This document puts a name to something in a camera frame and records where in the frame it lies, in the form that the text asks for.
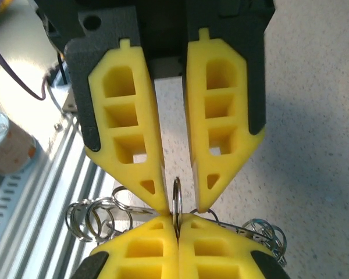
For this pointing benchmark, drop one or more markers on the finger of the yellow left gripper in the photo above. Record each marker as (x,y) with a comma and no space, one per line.
(221,116)
(125,116)

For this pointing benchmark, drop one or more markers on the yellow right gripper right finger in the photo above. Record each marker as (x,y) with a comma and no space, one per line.
(218,255)

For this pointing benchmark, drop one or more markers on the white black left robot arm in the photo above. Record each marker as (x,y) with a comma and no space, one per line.
(14,58)

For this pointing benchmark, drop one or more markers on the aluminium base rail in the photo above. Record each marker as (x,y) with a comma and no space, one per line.
(64,180)

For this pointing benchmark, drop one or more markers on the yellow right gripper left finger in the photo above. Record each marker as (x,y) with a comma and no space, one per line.
(145,255)

